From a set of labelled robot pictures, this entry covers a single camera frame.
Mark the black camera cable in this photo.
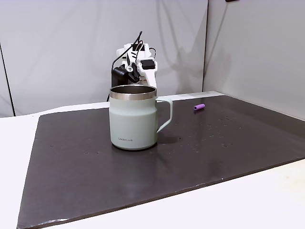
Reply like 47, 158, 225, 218
111, 31, 145, 72

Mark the black camera box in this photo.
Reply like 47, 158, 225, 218
112, 63, 141, 86

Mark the pale green steel-rimmed mug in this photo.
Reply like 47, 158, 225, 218
109, 84, 173, 151

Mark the dark grey table mat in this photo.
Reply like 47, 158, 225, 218
16, 95, 305, 229

